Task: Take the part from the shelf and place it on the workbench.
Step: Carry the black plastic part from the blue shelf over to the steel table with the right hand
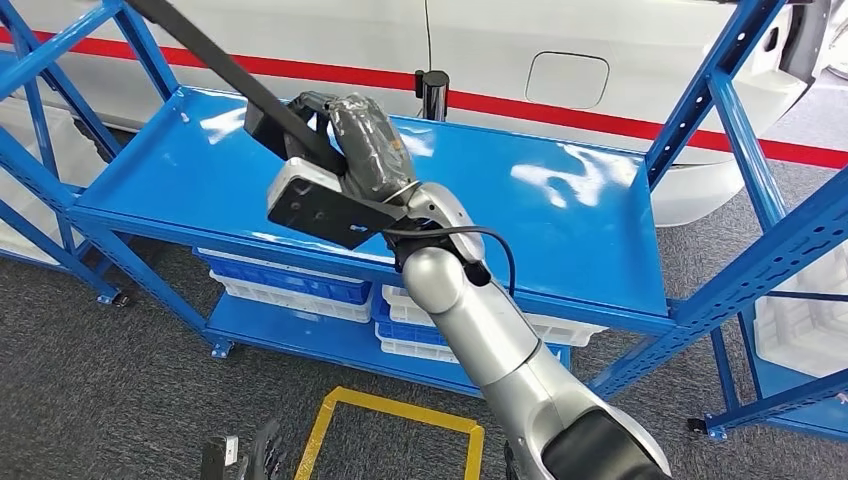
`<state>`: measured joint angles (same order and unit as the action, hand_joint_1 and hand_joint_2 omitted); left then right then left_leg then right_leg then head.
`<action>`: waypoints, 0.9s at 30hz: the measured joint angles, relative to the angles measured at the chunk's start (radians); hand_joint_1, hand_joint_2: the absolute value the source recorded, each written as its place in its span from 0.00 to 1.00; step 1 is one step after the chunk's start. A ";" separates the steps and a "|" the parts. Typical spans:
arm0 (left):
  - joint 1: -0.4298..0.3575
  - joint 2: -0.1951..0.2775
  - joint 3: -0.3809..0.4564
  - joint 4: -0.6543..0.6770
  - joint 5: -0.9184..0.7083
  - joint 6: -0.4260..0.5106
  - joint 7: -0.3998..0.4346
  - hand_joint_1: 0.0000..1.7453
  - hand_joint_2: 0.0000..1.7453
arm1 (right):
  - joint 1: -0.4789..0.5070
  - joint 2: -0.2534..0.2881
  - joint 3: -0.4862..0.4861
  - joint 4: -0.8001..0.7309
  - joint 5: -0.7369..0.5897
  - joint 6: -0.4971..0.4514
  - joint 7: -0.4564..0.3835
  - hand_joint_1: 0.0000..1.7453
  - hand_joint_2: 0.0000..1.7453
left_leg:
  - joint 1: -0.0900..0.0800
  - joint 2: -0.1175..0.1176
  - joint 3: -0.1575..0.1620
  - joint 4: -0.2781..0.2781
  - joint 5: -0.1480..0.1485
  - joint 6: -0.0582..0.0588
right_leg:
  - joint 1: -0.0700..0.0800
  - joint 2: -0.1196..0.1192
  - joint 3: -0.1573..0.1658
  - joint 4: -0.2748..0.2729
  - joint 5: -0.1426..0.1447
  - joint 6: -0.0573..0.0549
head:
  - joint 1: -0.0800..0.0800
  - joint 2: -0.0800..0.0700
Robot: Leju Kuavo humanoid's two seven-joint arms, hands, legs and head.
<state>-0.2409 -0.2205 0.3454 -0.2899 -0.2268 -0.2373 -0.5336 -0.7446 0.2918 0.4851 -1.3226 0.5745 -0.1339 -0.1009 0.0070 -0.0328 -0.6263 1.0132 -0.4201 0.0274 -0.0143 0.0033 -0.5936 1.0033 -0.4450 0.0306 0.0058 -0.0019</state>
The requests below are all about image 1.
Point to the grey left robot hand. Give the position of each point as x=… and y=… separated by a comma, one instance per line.
x=265, y=457

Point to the black barrier post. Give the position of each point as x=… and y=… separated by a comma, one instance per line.
x=434, y=96

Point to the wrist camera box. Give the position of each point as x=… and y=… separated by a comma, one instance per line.
x=318, y=212
x=218, y=460

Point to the black plastic plate part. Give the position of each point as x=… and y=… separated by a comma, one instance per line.
x=199, y=46

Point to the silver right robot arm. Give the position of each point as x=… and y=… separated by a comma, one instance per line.
x=497, y=344

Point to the white car body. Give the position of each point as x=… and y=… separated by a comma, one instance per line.
x=596, y=40

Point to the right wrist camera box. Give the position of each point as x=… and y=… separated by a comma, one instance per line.
x=318, y=212

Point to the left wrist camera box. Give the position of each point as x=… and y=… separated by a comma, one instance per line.
x=218, y=460

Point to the blue plastic crate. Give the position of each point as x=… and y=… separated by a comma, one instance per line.
x=285, y=281
x=411, y=333

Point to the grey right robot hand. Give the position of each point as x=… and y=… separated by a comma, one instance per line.
x=371, y=146

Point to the large white plastic crate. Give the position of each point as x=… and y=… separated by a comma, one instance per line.
x=79, y=142
x=802, y=331

